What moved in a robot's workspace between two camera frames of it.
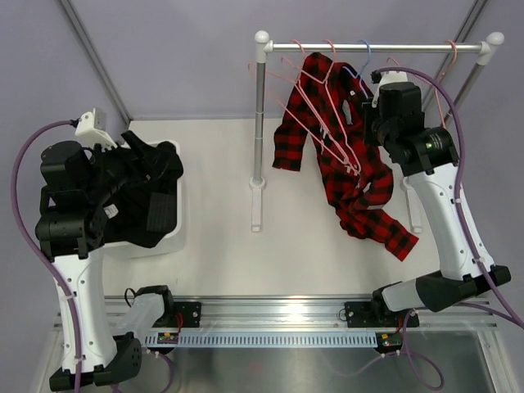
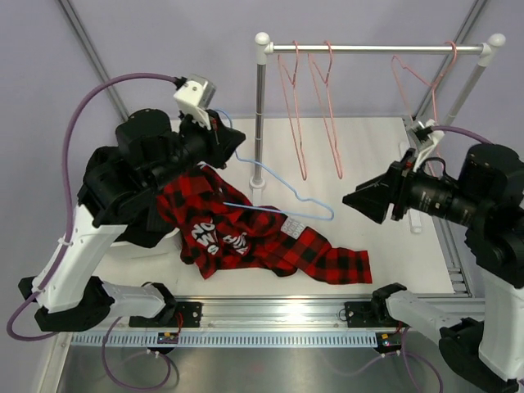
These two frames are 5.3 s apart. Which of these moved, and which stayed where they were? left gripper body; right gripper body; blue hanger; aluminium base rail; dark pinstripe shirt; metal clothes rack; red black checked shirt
Moved: blue hanger; red black checked shirt; right gripper body; left gripper body
Stayed: aluminium base rail; metal clothes rack; dark pinstripe shirt
